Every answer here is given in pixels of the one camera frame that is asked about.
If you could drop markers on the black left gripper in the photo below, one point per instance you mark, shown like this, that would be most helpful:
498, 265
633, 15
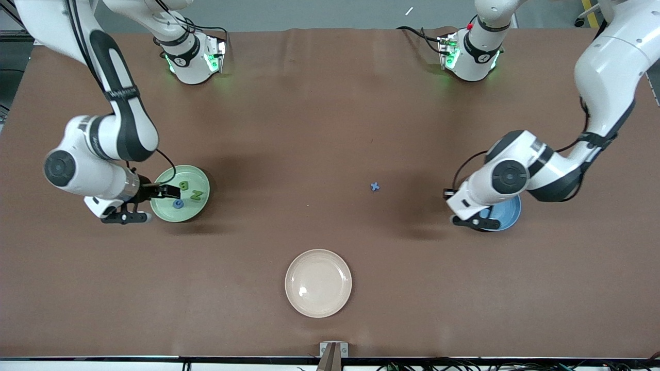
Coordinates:
447, 196

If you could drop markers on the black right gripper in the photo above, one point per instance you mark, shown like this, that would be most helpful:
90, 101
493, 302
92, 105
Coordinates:
148, 190

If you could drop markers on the green letter N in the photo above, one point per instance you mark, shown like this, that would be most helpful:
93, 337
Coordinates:
196, 195

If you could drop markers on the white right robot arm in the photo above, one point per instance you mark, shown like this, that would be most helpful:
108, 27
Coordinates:
82, 175

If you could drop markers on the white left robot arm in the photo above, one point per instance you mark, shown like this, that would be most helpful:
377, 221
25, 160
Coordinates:
536, 170

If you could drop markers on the light green plate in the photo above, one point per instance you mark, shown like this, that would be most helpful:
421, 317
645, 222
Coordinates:
193, 212

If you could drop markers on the blue plate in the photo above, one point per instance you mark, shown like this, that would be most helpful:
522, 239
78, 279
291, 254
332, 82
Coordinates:
510, 214

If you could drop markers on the brown table cover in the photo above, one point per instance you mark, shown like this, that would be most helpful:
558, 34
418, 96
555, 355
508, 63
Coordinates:
330, 129

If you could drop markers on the beige plate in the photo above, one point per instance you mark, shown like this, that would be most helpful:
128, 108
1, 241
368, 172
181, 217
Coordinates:
318, 283

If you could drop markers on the metal camera bracket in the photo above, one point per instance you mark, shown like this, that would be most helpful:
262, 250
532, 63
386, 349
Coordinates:
333, 355

